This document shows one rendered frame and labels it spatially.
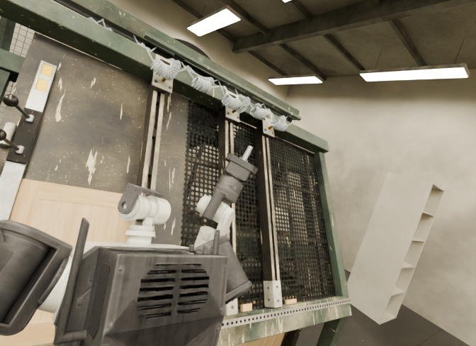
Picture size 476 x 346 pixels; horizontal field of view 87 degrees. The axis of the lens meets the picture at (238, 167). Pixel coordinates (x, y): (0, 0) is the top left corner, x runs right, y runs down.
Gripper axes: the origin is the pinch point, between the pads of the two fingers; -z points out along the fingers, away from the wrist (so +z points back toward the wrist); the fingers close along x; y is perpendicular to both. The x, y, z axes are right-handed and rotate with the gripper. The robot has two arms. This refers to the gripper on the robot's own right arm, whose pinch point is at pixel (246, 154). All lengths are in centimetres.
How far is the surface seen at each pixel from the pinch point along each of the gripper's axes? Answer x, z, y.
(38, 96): 77, 17, 8
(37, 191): 56, 45, 4
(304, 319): -76, 54, 57
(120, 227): 29, 46, 16
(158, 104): 48, -8, 33
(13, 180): 62, 44, 0
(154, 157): 33.8, 15.4, 24.4
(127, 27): 97, -48, 60
